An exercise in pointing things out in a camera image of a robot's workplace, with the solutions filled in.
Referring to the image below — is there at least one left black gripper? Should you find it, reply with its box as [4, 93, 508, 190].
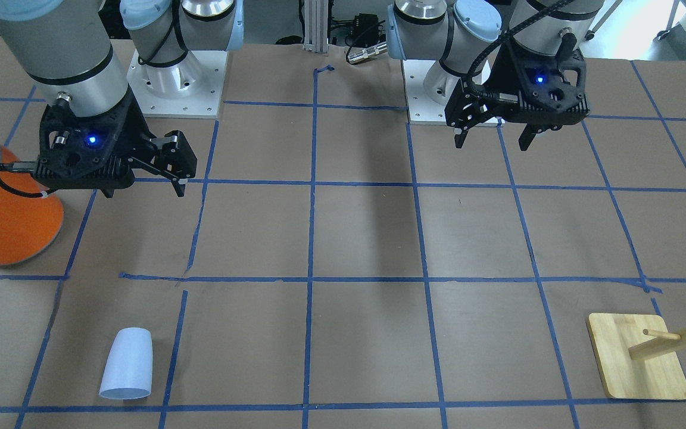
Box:
[445, 41, 590, 151]

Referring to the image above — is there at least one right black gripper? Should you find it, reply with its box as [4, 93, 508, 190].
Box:
[33, 95, 198, 198]

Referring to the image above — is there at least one light blue plastic cup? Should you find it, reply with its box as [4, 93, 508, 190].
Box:
[99, 328, 153, 401]

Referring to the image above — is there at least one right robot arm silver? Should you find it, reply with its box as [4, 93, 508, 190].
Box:
[0, 1, 244, 198]

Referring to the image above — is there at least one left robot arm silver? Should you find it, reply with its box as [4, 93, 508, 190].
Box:
[386, 1, 603, 151]

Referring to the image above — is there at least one orange metal can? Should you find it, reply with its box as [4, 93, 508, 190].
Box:
[0, 130, 64, 266]

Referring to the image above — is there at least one black power box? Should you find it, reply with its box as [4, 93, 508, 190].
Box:
[346, 13, 385, 47]

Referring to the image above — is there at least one wooden mug stand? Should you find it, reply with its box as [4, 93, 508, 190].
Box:
[584, 312, 686, 401]

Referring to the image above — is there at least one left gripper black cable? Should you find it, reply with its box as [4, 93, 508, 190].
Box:
[466, 0, 576, 102]

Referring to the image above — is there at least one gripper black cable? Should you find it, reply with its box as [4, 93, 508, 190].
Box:
[466, 0, 576, 102]
[0, 162, 59, 199]

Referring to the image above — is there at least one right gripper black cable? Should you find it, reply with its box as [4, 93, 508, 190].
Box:
[0, 162, 59, 199]

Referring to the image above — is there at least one silver cable connector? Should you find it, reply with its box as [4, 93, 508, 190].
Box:
[345, 42, 388, 65]

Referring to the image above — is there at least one aluminium frame post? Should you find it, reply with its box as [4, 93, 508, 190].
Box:
[303, 0, 330, 55]

